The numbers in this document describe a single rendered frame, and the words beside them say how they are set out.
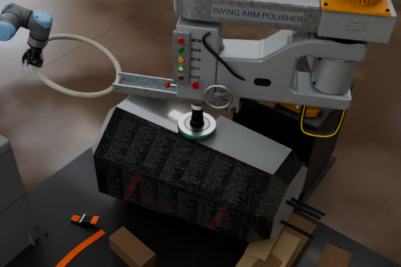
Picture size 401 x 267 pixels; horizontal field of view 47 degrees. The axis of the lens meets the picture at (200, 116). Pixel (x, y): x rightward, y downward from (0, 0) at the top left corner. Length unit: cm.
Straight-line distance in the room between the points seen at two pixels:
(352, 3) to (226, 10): 52
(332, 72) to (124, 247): 160
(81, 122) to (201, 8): 218
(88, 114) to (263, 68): 220
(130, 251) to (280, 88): 135
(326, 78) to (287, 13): 40
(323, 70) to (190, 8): 69
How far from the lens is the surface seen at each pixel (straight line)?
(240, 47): 228
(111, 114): 282
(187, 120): 259
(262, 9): 204
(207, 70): 222
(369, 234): 337
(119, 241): 295
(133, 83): 255
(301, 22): 206
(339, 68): 221
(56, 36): 268
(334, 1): 207
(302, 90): 229
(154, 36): 514
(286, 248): 288
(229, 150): 251
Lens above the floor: 252
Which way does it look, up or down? 39 degrees down
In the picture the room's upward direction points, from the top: 3 degrees clockwise
